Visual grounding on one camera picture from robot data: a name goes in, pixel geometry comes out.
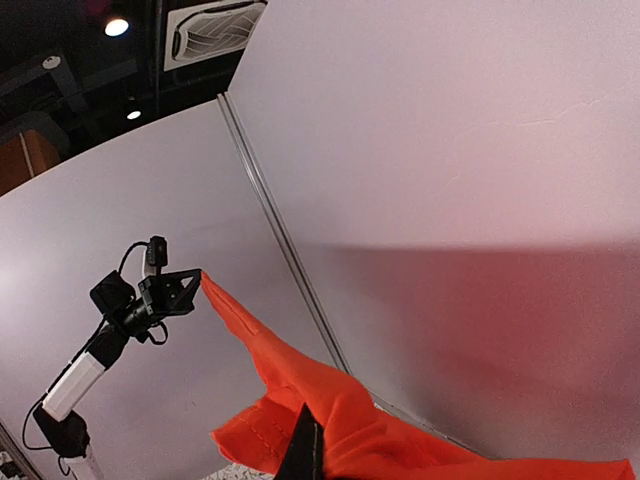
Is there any left aluminium frame post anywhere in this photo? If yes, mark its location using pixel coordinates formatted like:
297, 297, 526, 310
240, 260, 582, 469
217, 92, 352, 375

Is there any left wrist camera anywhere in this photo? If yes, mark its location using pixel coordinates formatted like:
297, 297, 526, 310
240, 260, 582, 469
142, 236, 168, 278

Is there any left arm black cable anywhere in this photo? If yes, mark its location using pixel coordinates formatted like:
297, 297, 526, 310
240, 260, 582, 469
118, 242, 151, 274

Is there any red orange garment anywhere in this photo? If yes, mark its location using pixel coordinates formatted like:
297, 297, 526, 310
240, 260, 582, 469
201, 275, 635, 479

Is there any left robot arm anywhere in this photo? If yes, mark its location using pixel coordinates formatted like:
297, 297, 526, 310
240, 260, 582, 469
33, 269, 202, 459

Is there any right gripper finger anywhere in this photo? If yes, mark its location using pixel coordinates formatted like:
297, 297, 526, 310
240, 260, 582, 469
274, 404, 325, 480

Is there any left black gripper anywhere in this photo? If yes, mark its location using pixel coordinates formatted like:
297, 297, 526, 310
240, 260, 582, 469
138, 269, 202, 316

